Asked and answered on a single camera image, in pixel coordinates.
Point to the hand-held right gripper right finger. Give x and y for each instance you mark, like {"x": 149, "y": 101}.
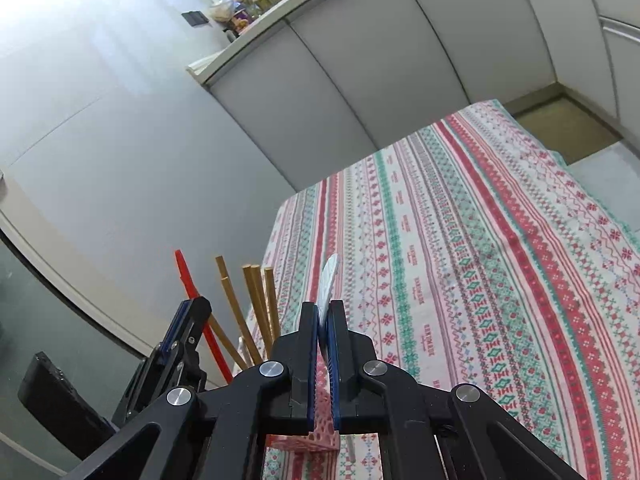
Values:
{"x": 334, "y": 385}

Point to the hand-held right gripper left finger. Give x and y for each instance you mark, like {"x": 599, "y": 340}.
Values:
{"x": 314, "y": 360}

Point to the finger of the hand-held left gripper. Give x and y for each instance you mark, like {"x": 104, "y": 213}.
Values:
{"x": 145, "y": 385}
{"x": 195, "y": 320}

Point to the red plastic spoon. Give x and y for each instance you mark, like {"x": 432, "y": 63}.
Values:
{"x": 187, "y": 280}

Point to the wooden chopstick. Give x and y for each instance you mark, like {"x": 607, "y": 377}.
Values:
{"x": 251, "y": 310}
{"x": 271, "y": 300}
{"x": 262, "y": 300}
{"x": 227, "y": 292}

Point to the pink plastic utensil holder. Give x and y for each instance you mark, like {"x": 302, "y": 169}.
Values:
{"x": 320, "y": 435}

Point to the white rice spoon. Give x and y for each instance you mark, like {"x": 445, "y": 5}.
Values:
{"x": 330, "y": 280}

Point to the striped patterned tablecloth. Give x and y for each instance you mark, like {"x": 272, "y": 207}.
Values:
{"x": 450, "y": 240}

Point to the white kitchen counter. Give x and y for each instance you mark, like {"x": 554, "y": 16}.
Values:
{"x": 250, "y": 45}

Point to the grey kitchen cabinets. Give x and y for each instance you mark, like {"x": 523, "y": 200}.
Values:
{"x": 400, "y": 50}

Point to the brown floor mat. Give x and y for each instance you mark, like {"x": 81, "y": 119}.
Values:
{"x": 570, "y": 127}

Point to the black wall socket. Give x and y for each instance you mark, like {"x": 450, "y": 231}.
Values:
{"x": 194, "y": 18}

